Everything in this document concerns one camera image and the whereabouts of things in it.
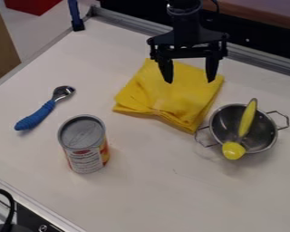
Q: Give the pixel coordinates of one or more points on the silver pot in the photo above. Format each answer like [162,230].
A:
[232,127]

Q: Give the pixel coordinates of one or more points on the can with grey lid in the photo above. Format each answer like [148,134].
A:
[84,144]

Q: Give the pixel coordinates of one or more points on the yellow cloth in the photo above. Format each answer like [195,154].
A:
[170,94]

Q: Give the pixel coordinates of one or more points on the blue clamp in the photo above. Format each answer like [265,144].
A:
[75,15]

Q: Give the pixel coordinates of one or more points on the yellow spoon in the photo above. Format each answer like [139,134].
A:
[242,130]

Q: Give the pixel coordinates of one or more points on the cardboard box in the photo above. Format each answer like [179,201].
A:
[0,45]

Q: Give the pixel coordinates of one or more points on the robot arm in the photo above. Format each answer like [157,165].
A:
[185,9]

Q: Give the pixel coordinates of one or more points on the red box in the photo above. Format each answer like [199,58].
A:
[32,5]

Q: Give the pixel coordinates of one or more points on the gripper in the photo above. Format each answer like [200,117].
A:
[186,39]

